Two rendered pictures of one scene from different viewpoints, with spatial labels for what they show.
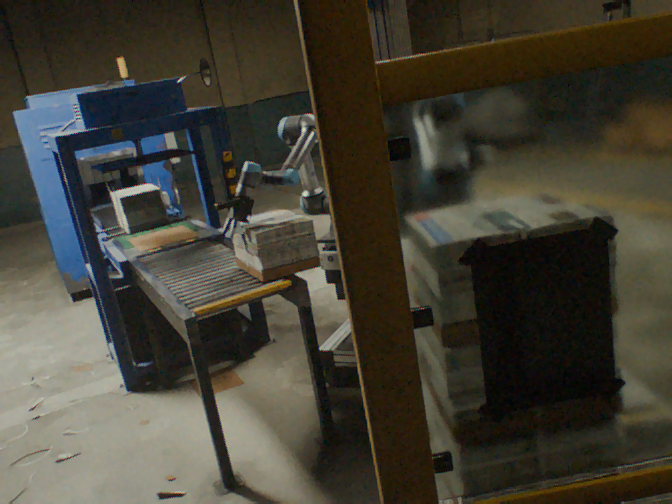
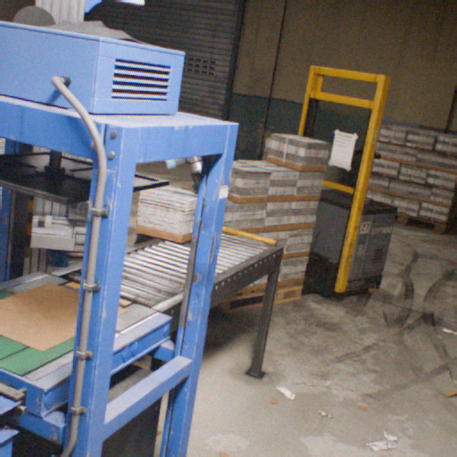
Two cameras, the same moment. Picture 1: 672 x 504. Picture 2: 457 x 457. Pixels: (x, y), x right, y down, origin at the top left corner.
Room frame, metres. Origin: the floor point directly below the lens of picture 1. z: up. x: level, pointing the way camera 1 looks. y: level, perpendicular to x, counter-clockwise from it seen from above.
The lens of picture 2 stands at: (4.99, 2.98, 1.72)
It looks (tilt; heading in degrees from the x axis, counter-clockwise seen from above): 14 degrees down; 228
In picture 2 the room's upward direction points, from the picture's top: 9 degrees clockwise
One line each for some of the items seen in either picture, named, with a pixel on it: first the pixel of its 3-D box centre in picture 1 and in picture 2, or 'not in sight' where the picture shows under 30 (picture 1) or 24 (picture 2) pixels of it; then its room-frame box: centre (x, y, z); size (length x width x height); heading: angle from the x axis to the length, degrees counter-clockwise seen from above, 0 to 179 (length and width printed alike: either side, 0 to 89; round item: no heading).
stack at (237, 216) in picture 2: not in sight; (212, 252); (2.09, -0.34, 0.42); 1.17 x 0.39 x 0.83; 2
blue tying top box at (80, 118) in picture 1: (127, 103); (63, 65); (4.07, 1.10, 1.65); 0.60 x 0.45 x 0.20; 115
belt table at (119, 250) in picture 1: (162, 244); (40, 329); (4.07, 1.10, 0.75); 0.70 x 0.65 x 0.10; 25
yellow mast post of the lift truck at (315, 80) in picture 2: not in sight; (298, 169); (0.94, -0.71, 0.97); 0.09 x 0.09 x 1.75; 2
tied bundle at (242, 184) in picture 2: not in sight; (236, 181); (1.96, -0.35, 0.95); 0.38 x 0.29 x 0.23; 93
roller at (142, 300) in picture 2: (177, 252); (114, 292); (3.68, 0.92, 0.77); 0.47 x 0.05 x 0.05; 115
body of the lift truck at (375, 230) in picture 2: not in sight; (341, 240); (0.56, -0.39, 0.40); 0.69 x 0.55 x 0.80; 92
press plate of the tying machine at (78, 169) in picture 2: (141, 160); (54, 175); (4.07, 1.10, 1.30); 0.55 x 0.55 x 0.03; 25
